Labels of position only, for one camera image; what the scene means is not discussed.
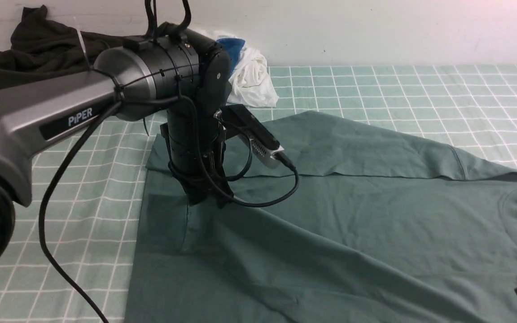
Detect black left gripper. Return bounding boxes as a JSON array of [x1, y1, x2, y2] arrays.
[[161, 108, 234, 209]]

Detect green long-sleeved shirt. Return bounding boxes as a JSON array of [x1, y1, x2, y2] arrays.
[[124, 112, 517, 323]]

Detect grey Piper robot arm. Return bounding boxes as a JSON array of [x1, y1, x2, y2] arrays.
[[0, 30, 517, 323]]

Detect white crumpled garment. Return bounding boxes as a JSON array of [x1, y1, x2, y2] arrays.
[[193, 30, 280, 109]]

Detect blue crumpled garment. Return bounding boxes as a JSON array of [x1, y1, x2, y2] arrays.
[[217, 37, 246, 75]]

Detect green checkered tablecloth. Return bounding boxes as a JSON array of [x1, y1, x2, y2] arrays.
[[0, 65, 517, 323]]

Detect dark olive crumpled garment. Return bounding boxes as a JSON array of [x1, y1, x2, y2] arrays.
[[0, 5, 123, 90]]

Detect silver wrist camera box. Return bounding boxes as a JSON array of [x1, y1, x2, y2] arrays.
[[218, 104, 284, 168]]

